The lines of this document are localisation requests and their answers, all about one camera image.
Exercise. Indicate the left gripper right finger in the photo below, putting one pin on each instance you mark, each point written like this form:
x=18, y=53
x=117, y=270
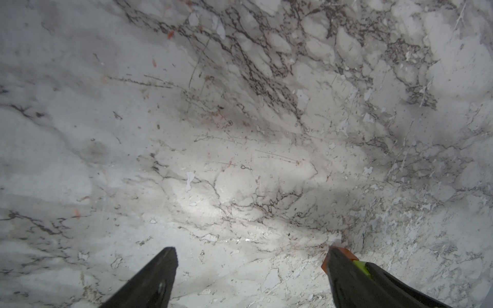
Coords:
x=351, y=288

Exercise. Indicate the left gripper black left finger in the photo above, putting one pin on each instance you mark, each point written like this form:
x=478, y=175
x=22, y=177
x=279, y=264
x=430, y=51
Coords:
x=151, y=286

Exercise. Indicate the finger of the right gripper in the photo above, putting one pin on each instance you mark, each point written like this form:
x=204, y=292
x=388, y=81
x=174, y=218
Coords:
x=398, y=291

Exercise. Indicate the green lego brick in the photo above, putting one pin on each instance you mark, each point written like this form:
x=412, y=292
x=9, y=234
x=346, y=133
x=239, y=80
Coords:
x=361, y=265

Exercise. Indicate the orange lego brick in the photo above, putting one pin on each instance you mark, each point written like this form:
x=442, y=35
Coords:
x=336, y=258

